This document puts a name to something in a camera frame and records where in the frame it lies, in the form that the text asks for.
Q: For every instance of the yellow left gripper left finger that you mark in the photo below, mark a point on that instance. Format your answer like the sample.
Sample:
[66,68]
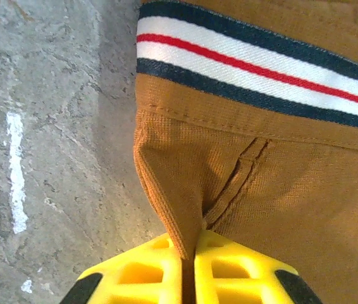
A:
[141,278]

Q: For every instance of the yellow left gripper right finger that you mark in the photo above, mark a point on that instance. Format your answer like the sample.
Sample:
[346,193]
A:
[245,272]

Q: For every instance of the brown trousers with striped waistband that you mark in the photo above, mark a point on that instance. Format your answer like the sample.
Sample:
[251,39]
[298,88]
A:
[261,190]

